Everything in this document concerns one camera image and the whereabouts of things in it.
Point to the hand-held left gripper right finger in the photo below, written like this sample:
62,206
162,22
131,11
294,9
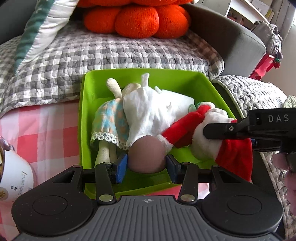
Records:
172,169

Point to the gold lid snack jar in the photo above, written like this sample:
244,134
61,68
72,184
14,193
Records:
16,173

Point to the pink plush toy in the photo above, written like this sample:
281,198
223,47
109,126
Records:
289,183

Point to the white cloth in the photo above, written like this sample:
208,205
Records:
143,111

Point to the white shelf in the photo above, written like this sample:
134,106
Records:
256,9

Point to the grey backpack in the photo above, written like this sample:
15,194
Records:
266,34

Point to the grey checked quilt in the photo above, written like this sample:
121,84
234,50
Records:
92,55

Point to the grey sofa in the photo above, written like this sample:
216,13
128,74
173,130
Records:
231,34

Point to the mauve soft ball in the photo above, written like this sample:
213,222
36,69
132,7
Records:
146,154

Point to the orange pumpkin cushion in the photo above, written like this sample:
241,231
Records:
104,2
138,20

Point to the teal and white pillow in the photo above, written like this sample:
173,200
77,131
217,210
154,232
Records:
39,27

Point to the santa plush toy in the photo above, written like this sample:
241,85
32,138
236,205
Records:
208,143

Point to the strawberry charm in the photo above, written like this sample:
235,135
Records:
277,63

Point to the grey quilted blanket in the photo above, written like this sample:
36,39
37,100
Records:
254,92

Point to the rabbit doll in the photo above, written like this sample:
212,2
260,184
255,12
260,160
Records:
108,120

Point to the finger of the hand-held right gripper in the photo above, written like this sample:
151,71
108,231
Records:
266,144
226,131

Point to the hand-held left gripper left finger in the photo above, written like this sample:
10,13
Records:
121,168

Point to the green plastic box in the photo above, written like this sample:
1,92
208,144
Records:
90,92

